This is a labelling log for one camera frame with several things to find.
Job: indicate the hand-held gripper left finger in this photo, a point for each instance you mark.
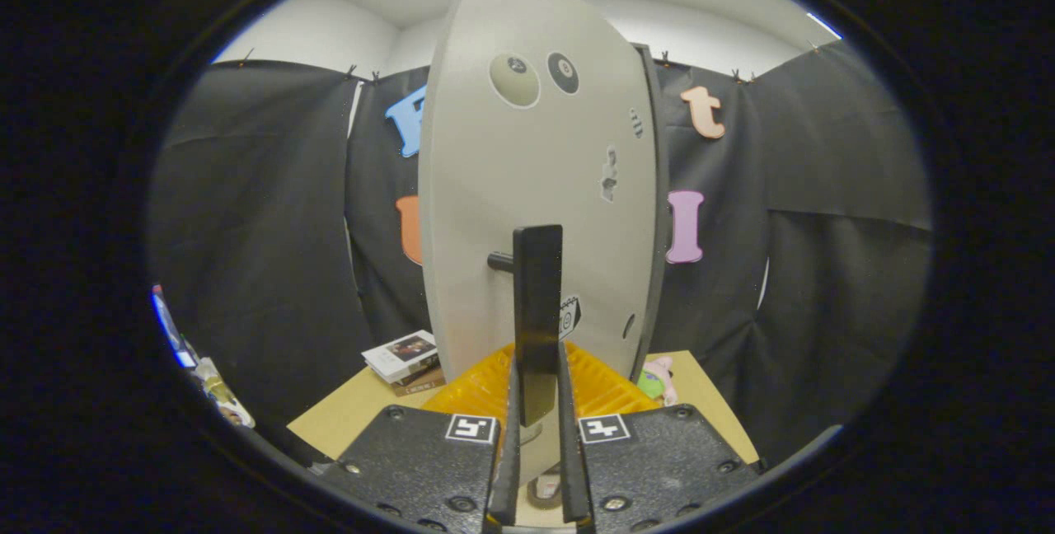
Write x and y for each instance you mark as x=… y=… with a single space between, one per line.
x=420 y=460

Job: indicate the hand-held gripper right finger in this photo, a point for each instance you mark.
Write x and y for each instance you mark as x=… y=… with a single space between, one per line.
x=659 y=460

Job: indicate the brown fuzzy shoe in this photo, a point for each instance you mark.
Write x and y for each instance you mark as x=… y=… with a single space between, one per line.
x=544 y=491

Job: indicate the grey shoe cabinet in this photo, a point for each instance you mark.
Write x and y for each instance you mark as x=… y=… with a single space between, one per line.
x=659 y=229

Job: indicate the brown book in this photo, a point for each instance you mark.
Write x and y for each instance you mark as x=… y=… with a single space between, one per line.
x=420 y=386

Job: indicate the pink green plush toy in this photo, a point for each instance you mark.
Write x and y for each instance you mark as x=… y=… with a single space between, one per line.
x=658 y=381

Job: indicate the white book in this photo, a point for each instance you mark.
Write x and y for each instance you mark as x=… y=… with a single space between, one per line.
x=400 y=353

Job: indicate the black backdrop cloth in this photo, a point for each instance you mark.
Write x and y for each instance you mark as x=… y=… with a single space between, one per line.
x=264 y=229

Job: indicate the ceiling light panel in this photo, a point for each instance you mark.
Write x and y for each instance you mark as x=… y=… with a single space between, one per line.
x=824 y=25

